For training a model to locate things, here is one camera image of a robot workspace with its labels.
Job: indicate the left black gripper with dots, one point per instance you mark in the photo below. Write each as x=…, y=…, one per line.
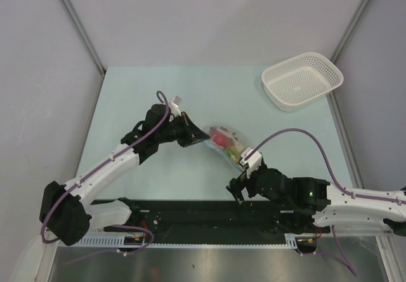
x=190, y=131

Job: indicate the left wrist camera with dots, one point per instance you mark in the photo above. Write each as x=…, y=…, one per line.
x=174, y=106

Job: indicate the white perforated plastic basket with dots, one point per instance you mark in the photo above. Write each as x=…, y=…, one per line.
x=300, y=80

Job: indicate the right aluminium frame post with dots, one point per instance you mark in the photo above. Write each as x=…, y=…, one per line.
x=350, y=29

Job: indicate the aluminium frame post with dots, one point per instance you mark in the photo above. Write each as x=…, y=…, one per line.
x=83, y=36
x=350, y=29

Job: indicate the yellow fake fruit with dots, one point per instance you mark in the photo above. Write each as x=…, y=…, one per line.
x=235, y=159

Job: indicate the red fake tomato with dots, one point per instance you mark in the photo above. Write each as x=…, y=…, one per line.
x=220, y=139

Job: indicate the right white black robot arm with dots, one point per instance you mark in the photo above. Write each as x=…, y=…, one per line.
x=317, y=202

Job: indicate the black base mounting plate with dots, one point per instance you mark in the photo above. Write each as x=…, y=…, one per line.
x=178, y=218

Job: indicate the left aluminium frame post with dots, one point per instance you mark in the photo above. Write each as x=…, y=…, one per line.
x=83, y=36

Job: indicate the clear zip top bag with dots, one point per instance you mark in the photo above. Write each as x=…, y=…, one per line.
x=237, y=138

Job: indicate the white slotted cable duct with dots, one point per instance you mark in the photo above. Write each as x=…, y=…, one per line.
x=134, y=241

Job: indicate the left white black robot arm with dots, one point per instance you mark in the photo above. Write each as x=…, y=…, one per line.
x=68, y=209

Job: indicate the green fake vegetable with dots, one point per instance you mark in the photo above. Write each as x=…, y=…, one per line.
x=231, y=151

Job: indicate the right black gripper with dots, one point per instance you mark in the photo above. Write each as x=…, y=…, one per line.
x=235, y=186

